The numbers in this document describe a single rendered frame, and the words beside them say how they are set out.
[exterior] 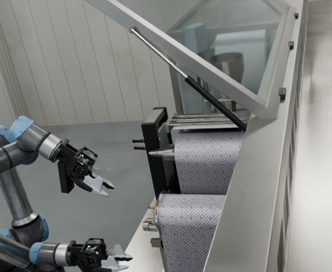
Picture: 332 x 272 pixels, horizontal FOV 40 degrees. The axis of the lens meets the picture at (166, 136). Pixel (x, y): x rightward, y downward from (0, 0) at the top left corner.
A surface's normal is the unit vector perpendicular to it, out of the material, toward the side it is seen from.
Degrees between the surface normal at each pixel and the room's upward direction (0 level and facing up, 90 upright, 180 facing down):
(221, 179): 92
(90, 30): 90
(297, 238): 0
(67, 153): 90
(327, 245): 0
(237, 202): 0
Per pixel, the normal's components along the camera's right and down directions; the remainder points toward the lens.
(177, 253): -0.28, 0.44
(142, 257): -0.16, -0.90
